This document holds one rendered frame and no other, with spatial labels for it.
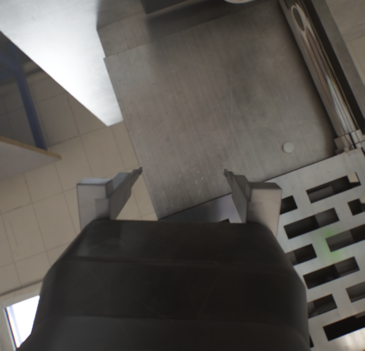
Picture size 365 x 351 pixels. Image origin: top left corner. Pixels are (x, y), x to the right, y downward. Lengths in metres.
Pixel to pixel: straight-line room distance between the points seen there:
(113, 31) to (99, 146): 1.49
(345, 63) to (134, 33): 0.17
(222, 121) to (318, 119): 0.07
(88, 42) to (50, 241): 1.63
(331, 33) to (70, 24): 0.21
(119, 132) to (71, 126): 0.31
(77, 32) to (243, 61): 0.15
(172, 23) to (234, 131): 0.12
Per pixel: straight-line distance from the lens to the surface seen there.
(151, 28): 0.27
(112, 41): 0.27
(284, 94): 0.23
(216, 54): 0.23
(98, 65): 0.33
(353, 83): 0.24
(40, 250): 1.88
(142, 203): 1.65
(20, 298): 2.47
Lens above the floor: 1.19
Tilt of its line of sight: 6 degrees down
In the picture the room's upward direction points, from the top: 160 degrees clockwise
